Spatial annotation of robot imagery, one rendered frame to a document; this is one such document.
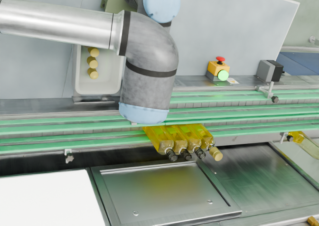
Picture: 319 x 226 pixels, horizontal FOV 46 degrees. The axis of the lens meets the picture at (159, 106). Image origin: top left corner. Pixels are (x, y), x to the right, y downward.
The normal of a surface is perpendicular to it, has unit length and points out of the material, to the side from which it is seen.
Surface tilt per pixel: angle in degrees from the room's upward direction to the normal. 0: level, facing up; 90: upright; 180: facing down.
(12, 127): 90
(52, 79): 0
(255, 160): 90
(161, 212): 90
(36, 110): 90
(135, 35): 24
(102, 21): 45
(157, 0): 7
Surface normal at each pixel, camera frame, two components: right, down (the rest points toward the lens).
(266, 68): -0.92, 0.04
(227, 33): 0.36, 0.46
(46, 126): 0.15, -0.89
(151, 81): 0.09, 0.46
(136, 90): -0.41, 0.33
